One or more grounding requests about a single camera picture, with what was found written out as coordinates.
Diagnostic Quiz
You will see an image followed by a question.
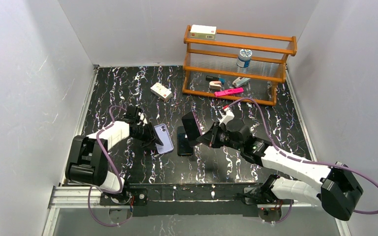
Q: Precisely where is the beige small stapler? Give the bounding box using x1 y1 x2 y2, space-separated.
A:
209 81 222 90

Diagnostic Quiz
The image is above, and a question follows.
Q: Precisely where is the white smartphone dark screen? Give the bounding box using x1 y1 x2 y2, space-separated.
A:
177 126 193 156

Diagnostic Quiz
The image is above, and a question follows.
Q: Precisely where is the pink highlighter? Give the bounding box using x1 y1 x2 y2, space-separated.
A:
214 88 244 97

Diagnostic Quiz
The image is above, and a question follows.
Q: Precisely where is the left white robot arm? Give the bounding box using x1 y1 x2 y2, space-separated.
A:
65 106 163 194

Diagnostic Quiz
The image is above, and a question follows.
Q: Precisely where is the orange wooden shelf rack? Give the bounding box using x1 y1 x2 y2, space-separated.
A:
182 25 298 106

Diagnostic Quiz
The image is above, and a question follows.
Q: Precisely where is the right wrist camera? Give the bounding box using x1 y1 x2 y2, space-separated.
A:
219 105 234 125

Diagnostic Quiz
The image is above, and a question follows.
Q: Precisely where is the black teal marker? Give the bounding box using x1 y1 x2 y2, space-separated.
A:
205 75 225 84

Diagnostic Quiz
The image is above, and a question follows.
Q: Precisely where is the black phone case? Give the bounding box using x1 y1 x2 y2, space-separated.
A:
176 125 194 157

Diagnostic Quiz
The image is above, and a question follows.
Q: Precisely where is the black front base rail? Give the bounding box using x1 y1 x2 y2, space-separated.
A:
127 183 277 217

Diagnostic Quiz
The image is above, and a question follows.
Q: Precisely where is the blue white round jar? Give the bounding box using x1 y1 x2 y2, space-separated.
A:
236 49 252 68

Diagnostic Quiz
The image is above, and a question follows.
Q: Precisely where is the pink-edged dark smartphone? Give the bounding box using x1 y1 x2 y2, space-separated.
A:
181 111 202 147

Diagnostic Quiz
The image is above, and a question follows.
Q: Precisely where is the white teal stapler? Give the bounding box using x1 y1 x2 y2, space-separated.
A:
232 77 250 88

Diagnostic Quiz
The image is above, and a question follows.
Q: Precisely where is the white red small box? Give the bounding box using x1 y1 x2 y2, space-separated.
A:
150 83 172 102

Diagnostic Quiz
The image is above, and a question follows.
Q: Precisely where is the white box on shelf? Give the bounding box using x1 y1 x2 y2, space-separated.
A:
189 25 217 40

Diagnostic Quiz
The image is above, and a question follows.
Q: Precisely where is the lavender smartphone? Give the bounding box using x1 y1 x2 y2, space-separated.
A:
154 124 174 154

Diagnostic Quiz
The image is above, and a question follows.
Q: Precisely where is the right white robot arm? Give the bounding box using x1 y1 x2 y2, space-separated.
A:
195 119 363 221

